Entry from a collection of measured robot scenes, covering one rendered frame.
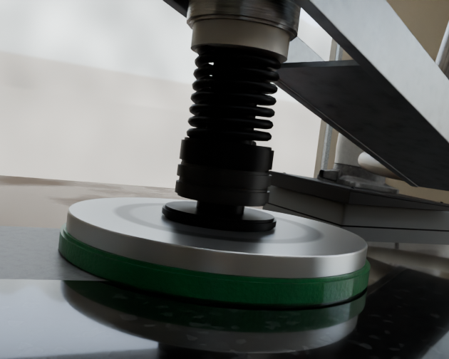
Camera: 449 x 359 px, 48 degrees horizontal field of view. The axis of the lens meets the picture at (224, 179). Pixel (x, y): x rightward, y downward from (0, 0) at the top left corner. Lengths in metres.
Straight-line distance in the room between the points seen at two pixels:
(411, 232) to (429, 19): 6.21
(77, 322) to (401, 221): 1.24
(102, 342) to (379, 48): 0.29
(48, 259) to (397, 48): 0.30
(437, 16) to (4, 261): 7.47
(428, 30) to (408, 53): 7.07
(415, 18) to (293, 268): 7.12
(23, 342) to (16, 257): 0.13
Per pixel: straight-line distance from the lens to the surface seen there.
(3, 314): 0.24
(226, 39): 0.34
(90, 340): 0.21
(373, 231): 1.36
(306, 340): 0.24
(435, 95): 0.50
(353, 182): 1.44
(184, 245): 0.27
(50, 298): 0.26
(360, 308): 0.31
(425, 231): 1.49
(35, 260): 0.33
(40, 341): 0.21
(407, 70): 0.44
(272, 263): 0.27
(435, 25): 7.61
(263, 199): 0.35
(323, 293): 0.29
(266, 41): 0.34
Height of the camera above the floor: 0.90
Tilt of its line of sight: 4 degrees down
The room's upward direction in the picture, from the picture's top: 7 degrees clockwise
